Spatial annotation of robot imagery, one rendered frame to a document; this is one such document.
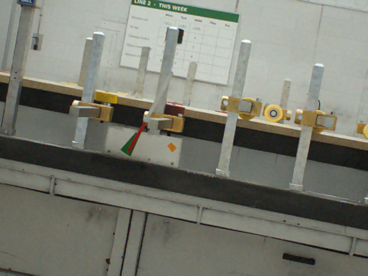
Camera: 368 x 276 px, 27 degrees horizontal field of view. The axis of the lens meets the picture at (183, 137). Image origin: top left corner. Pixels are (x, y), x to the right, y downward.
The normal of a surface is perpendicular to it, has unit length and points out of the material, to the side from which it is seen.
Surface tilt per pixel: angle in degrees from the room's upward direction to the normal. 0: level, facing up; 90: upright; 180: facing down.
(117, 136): 90
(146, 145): 90
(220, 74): 90
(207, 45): 90
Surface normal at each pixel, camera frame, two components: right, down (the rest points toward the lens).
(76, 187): -0.11, 0.04
